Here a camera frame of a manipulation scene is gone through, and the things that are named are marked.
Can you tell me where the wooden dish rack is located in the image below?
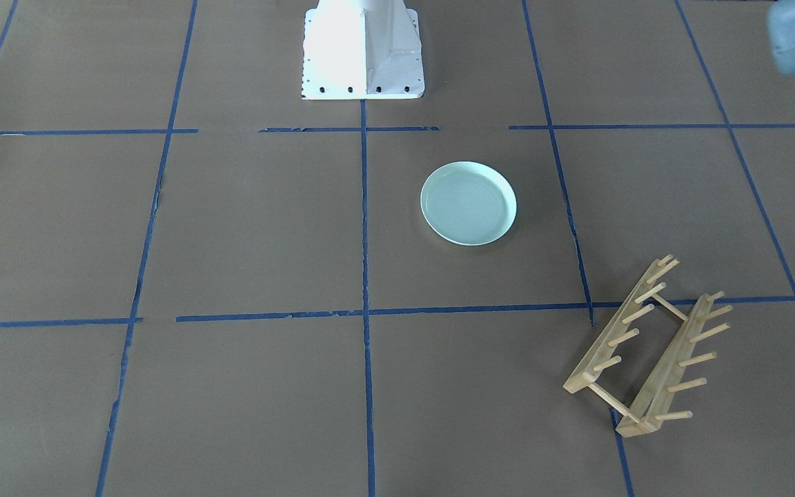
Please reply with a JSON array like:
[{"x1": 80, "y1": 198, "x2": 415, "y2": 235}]
[{"x1": 562, "y1": 255, "x2": 732, "y2": 438}]

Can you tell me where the pale green plate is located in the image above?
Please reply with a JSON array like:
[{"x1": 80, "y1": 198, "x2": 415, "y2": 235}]
[{"x1": 420, "y1": 161, "x2": 518, "y2": 246}]

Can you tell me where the white pedestal column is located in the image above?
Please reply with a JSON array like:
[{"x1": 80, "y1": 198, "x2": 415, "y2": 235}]
[{"x1": 301, "y1": 1, "x2": 426, "y2": 101}]

